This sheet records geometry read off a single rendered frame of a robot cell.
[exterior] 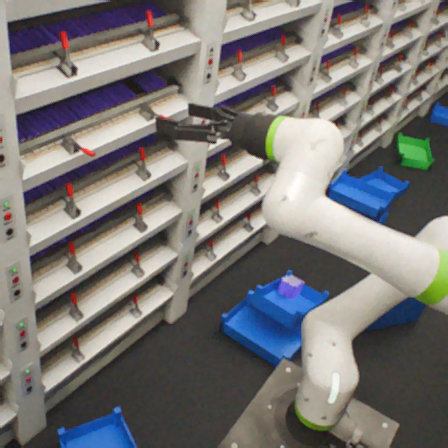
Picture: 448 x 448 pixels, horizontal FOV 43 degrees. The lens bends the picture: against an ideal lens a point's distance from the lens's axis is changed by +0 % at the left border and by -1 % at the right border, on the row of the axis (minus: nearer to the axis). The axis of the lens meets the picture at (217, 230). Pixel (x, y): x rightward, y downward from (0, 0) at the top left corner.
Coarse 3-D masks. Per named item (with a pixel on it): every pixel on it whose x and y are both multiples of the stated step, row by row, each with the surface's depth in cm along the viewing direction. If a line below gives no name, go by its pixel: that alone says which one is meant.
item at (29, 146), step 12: (144, 96) 154; (156, 96) 156; (168, 96) 161; (120, 108) 147; (132, 108) 151; (84, 120) 140; (96, 120) 141; (108, 120) 146; (60, 132) 134; (72, 132) 137; (24, 144) 127; (36, 144) 129
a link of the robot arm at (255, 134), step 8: (264, 112) 114; (256, 120) 113; (264, 120) 113; (272, 120) 112; (248, 128) 114; (256, 128) 113; (264, 128) 112; (248, 136) 114; (256, 136) 113; (264, 136) 111; (248, 144) 114; (256, 144) 113; (264, 144) 112; (248, 152) 116; (256, 152) 115; (264, 152) 113; (264, 160) 119
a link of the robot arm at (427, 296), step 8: (440, 256) 112; (440, 264) 111; (440, 272) 110; (432, 280) 110; (440, 280) 110; (432, 288) 111; (440, 288) 111; (416, 296) 114; (424, 296) 113; (432, 296) 112; (440, 296) 112; (432, 304) 114; (440, 304) 113; (440, 312) 117
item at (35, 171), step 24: (144, 72) 165; (168, 72) 165; (192, 96) 164; (120, 120) 148; (144, 120) 152; (96, 144) 139; (120, 144) 147; (24, 168) 121; (48, 168) 129; (72, 168) 137
